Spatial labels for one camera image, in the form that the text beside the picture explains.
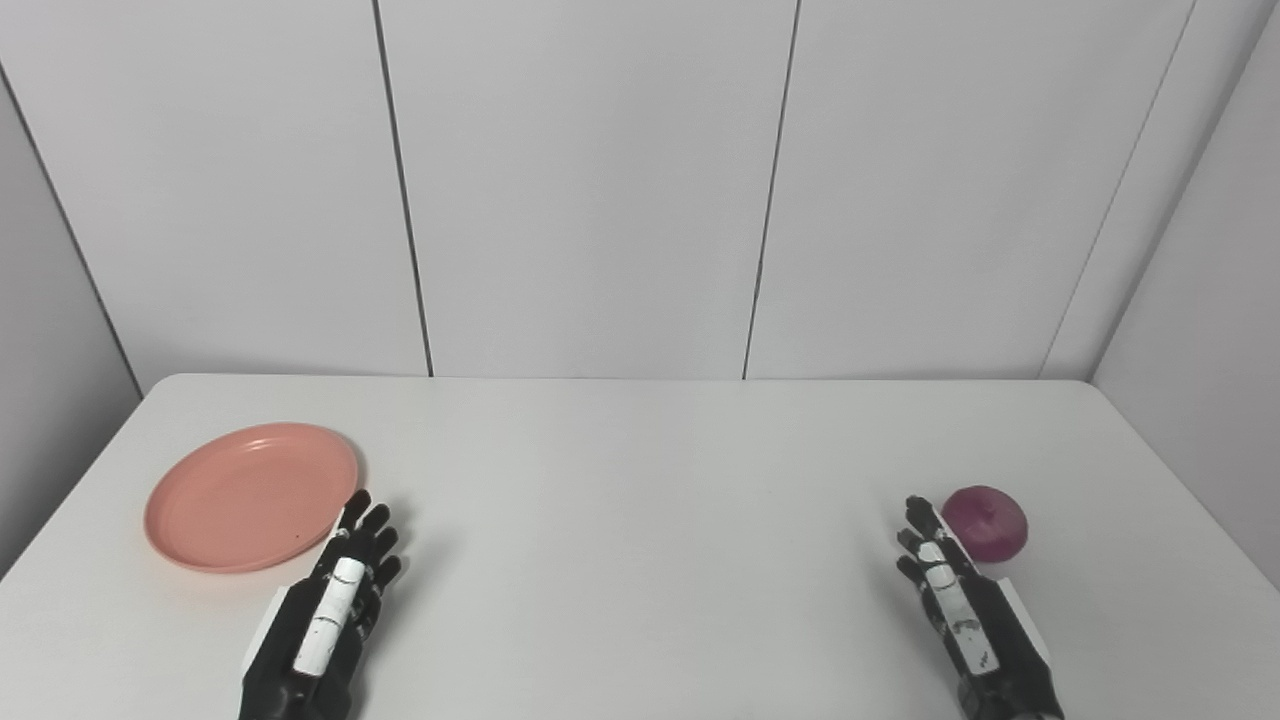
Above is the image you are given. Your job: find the purple red onion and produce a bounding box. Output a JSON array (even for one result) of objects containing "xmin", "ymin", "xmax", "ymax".
[{"xmin": 941, "ymin": 485, "xmax": 1030, "ymax": 563}]

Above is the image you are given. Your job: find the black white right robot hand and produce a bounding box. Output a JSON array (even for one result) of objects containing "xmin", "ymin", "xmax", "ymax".
[{"xmin": 894, "ymin": 495, "xmax": 1067, "ymax": 720}]

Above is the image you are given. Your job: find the pink round plate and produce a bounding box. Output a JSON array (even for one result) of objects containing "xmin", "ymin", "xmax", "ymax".
[{"xmin": 144, "ymin": 422, "xmax": 360, "ymax": 575}]

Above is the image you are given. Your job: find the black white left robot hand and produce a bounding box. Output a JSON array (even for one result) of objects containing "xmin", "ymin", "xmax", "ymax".
[{"xmin": 238, "ymin": 489, "xmax": 404, "ymax": 720}]

